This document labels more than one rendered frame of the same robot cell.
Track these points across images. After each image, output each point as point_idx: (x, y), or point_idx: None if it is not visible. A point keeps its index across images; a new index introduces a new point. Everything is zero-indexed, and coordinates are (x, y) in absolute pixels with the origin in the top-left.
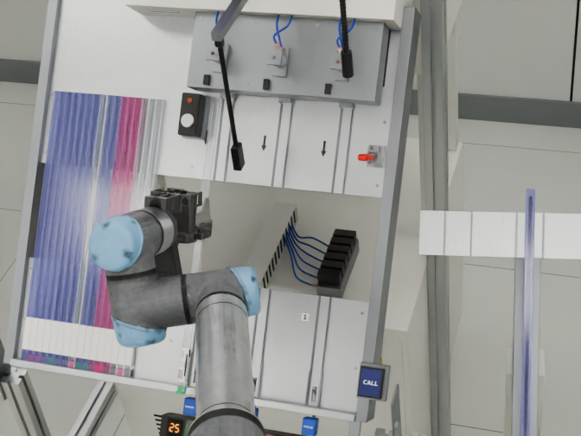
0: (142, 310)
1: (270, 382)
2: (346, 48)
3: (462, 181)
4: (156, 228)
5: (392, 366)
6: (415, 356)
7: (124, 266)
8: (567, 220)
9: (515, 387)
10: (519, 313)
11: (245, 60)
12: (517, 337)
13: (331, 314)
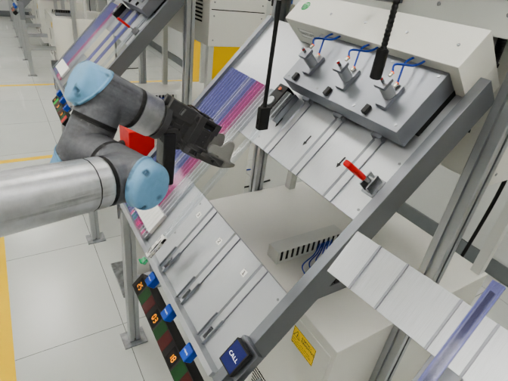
0: (67, 144)
1: (194, 301)
2: (383, 44)
3: (472, 299)
4: (134, 101)
5: (318, 369)
6: (342, 377)
7: (71, 98)
8: None
9: None
10: None
11: (327, 72)
12: None
13: (258, 283)
